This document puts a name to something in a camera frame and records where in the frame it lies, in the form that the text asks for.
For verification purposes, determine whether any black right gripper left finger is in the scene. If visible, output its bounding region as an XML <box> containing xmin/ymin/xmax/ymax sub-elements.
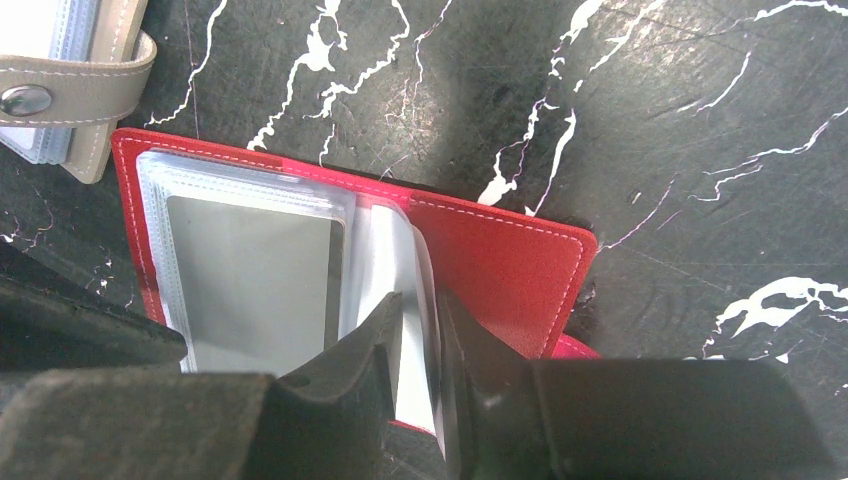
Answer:
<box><xmin>1</xmin><ymin>245</ymin><xmax>401</xmax><ymax>479</ymax></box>

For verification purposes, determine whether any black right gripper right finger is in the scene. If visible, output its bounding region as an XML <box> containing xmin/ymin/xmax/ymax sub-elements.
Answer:
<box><xmin>437</xmin><ymin>291</ymin><xmax>836</xmax><ymax>479</ymax></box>

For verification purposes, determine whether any red card holder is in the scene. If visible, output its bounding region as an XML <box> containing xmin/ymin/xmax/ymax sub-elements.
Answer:
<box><xmin>112</xmin><ymin>128</ymin><xmax>597</xmax><ymax>434</ymax></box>

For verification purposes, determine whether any dark card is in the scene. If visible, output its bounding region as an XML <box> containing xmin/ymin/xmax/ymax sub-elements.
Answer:
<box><xmin>167</xmin><ymin>196</ymin><xmax>345</xmax><ymax>377</ymax></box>

